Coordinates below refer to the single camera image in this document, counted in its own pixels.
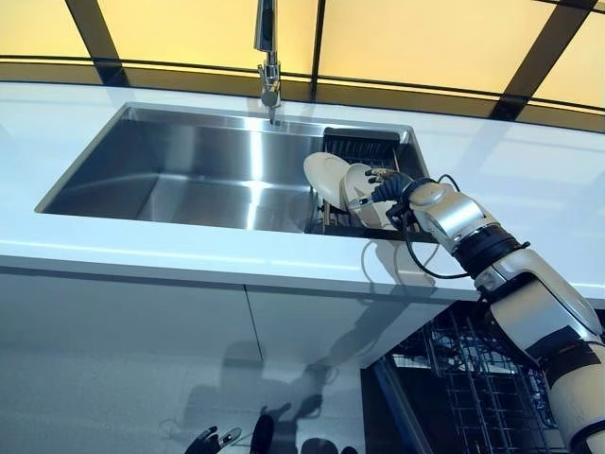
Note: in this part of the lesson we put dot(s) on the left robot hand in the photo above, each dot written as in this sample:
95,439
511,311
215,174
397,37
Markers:
203,442

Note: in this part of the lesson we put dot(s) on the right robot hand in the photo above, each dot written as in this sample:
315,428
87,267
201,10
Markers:
390,186

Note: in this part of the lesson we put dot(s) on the white ceramic plate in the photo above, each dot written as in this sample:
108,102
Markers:
323,175
357,182

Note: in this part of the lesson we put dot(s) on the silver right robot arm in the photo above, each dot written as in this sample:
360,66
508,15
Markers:
520,284

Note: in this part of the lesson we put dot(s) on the open dishwasher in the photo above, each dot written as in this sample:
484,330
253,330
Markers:
392,406

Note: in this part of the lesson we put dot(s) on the black dish drying rack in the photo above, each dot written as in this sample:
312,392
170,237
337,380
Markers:
364,142

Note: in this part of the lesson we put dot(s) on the black robot left foot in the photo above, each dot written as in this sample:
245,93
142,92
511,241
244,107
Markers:
262,432

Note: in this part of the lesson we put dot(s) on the white cabinet door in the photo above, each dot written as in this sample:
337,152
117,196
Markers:
118,321
331,321

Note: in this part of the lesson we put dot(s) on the chrome kitchen faucet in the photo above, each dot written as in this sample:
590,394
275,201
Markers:
268,57

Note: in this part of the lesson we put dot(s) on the stainless steel sink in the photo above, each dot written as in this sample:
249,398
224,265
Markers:
189,175

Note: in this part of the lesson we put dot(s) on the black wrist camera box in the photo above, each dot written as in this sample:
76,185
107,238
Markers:
398,217

